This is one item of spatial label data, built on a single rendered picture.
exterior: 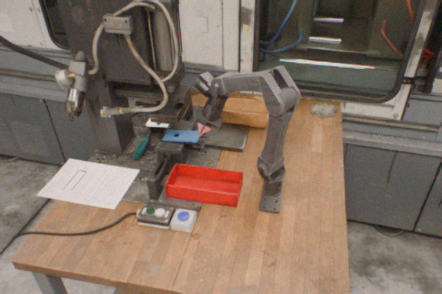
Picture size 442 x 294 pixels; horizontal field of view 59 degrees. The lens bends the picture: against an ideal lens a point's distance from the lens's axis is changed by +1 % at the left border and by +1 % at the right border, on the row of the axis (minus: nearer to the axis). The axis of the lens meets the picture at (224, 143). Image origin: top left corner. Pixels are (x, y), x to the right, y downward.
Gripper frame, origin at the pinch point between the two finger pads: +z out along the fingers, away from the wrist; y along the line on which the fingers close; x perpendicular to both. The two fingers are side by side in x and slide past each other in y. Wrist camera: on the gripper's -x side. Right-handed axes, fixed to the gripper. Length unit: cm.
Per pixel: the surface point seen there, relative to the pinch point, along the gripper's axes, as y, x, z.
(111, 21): 40, 9, -30
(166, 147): 9.0, 7.0, 7.5
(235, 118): -11.1, -24.2, 3.0
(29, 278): 46, 12, 133
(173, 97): 14.3, 2.5, -11.0
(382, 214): -116, -56, 38
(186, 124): 6.3, -9.0, 6.1
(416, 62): -69, -53, -45
